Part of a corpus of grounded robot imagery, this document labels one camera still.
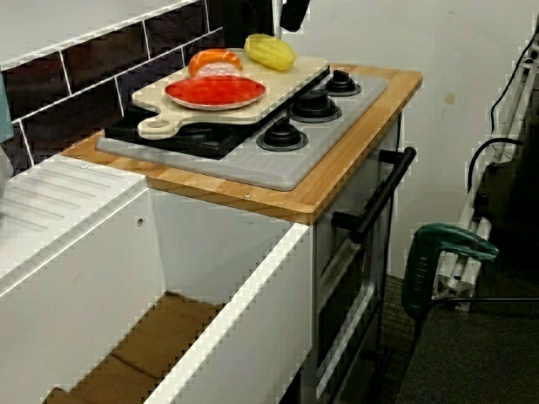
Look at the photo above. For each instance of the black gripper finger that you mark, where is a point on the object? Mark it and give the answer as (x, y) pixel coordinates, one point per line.
(295, 12)

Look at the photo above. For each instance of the yellow toy corn cob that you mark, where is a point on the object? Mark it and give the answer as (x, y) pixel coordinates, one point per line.
(268, 52)

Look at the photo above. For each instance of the toy salmon nigiri sushi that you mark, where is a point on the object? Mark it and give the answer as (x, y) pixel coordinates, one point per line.
(214, 61)

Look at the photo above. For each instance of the light wooden cutting board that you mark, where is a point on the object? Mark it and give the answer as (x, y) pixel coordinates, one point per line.
(285, 84)

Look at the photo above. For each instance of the large black stove knob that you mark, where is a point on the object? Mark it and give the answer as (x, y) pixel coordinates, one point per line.
(314, 105)

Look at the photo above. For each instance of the red round plate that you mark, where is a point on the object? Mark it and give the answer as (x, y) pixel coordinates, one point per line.
(209, 92)

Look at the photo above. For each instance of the small black stove knob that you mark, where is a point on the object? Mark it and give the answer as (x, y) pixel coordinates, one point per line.
(281, 134)

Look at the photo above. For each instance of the grey toy stove top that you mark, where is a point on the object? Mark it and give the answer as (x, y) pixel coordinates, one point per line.
(260, 164)

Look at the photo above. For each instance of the black burner grate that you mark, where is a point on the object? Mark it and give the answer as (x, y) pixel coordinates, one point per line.
(201, 143)

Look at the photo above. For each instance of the wooden kitchen countertop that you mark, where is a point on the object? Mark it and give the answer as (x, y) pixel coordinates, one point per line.
(319, 189)

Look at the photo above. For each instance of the dark tile backsplash panel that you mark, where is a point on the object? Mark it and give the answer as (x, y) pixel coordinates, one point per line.
(97, 59)

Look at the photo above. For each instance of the white toy oven front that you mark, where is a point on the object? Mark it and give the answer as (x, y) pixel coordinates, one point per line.
(336, 269)

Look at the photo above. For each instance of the black equipment case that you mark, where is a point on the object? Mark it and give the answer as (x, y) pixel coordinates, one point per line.
(513, 210)

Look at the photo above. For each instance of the teal box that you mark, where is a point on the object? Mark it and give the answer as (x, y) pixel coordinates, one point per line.
(5, 113)

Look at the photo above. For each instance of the white toy sink basin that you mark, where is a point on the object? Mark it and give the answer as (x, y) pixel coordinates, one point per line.
(84, 252)

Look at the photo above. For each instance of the brown cardboard sheet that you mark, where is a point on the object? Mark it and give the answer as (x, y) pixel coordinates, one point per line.
(167, 328)

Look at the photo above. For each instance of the aluminium frame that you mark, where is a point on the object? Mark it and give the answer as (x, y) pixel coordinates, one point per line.
(466, 269)

